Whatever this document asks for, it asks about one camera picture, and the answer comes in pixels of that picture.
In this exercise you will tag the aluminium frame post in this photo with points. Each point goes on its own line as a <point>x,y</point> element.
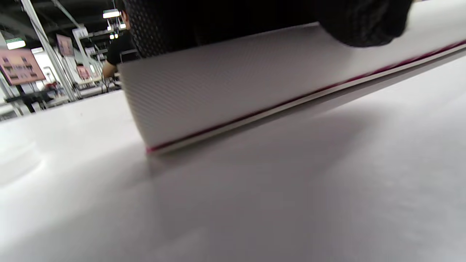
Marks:
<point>47,51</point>

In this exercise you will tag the person's left hand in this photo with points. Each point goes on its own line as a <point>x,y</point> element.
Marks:
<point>236,18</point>

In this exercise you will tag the ceiling light panel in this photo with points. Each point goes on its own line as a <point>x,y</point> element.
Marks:
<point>16,44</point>
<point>111,14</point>

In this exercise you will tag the pink display screen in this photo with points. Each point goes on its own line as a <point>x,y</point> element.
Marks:
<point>20,67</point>
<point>65,45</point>

